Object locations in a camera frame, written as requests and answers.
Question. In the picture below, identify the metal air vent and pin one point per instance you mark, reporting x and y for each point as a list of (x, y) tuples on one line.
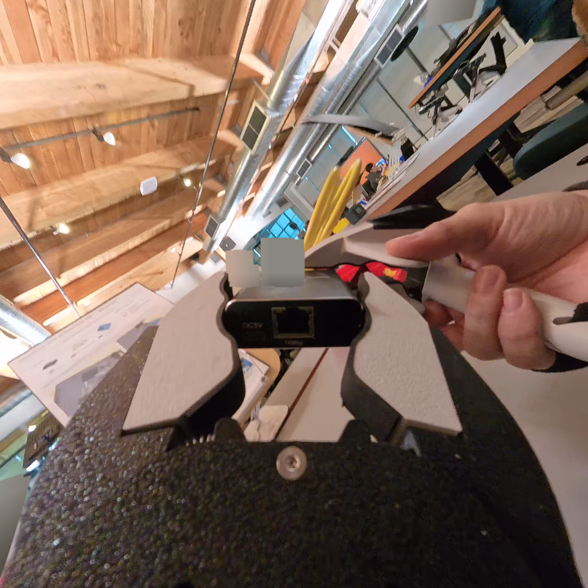
[(389, 45), (255, 126)]

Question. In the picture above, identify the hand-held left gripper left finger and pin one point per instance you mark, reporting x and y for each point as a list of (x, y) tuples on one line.
[(183, 358)]

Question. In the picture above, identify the long grey table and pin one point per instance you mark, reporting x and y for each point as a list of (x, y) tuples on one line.
[(482, 101)]

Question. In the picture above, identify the person's right hand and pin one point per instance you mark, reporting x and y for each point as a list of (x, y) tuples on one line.
[(514, 239)]

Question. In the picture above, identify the white ceiling device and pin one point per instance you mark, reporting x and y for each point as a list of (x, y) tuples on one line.
[(148, 186)]

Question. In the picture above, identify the orange monitor screen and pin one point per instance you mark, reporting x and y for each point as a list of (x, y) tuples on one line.
[(356, 151)]

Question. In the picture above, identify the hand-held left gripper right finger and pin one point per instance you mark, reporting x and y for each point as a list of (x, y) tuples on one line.
[(399, 363)]

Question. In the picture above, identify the black ethernet splitter box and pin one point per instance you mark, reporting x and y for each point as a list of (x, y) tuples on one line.
[(248, 330)]

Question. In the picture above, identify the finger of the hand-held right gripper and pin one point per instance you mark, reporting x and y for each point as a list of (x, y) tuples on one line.
[(353, 243)]

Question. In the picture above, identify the spiral metal duct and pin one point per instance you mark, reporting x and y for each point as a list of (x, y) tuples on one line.
[(278, 96), (353, 69)]

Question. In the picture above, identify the teal chair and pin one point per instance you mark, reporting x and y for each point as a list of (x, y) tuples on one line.
[(551, 138)]

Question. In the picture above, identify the printed instruction board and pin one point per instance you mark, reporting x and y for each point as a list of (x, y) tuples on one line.
[(92, 340)]

